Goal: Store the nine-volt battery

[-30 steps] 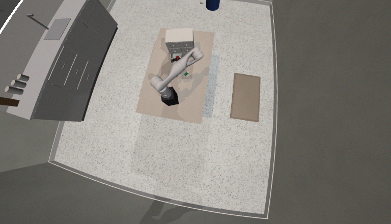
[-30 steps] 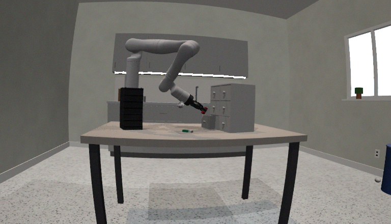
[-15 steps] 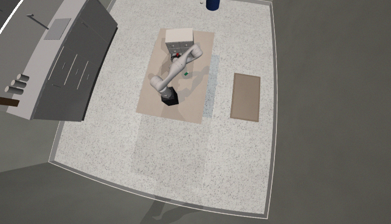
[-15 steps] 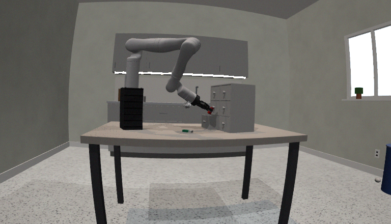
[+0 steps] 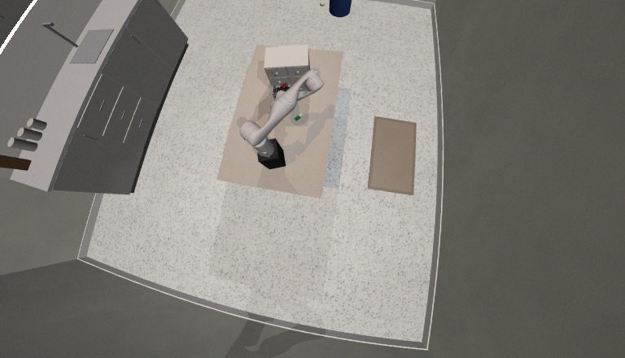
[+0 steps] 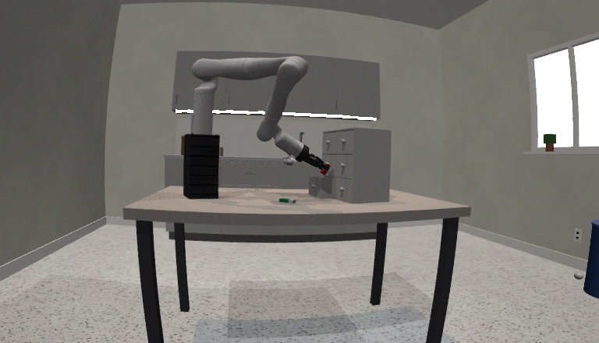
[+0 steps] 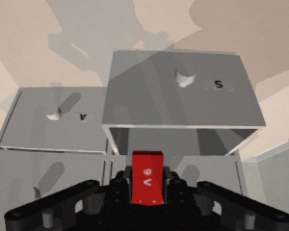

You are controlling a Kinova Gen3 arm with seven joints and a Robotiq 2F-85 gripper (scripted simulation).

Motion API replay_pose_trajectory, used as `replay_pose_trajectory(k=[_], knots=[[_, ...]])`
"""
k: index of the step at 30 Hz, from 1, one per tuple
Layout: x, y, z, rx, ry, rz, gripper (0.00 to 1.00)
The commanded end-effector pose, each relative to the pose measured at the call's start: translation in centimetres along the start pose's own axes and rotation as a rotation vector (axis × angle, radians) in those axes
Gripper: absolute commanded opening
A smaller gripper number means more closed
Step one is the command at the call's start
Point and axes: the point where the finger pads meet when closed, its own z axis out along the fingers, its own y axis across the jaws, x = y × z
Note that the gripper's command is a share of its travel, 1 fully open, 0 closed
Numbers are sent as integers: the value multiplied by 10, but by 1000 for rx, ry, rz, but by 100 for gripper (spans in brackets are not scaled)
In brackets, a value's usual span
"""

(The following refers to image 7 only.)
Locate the grey drawer front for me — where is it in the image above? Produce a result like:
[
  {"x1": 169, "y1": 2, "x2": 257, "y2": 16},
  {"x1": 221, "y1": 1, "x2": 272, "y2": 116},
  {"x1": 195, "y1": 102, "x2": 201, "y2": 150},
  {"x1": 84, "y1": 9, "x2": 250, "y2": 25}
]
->
[
  {"x1": 0, "y1": 154, "x2": 106, "y2": 231},
  {"x1": 112, "y1": 160, "x2": 241, "y2": 215},
  {"x1": 0, "y1": 90, "x2": 108, "y2": 155},
  {"x1": 101, "y1": 51, "x2": 267, "y2": 156}
]

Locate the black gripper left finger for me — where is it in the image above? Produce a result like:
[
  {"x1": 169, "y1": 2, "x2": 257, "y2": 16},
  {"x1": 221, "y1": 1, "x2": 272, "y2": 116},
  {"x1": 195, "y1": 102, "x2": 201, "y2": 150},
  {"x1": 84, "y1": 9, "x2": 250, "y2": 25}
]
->
[{"x1": 4, "y1": 166, "x2": 133, "y2": 231}]

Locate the grey chest of drawers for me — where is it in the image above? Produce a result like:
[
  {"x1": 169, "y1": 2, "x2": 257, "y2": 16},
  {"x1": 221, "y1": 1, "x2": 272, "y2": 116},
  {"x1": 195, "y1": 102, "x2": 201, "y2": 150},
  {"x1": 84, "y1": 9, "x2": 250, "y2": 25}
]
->
[{"x1": 0, "y1": 87, "x2": 249, "y2": 197}]

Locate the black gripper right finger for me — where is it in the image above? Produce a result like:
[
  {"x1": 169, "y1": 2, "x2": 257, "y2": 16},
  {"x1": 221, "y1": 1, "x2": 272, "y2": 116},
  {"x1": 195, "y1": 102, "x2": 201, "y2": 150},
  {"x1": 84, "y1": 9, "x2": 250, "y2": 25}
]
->
[{"x1": 162, "y1": 167, "x2": 289, "y2": 231}]

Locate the red nine-volt battery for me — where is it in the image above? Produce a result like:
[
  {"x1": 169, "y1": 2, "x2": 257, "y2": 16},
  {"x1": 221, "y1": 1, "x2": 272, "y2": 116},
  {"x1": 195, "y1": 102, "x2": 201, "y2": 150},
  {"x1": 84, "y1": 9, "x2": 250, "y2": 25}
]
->
[{"x1": 132, "y1": 151, "x2": 164, "y2": 206}]

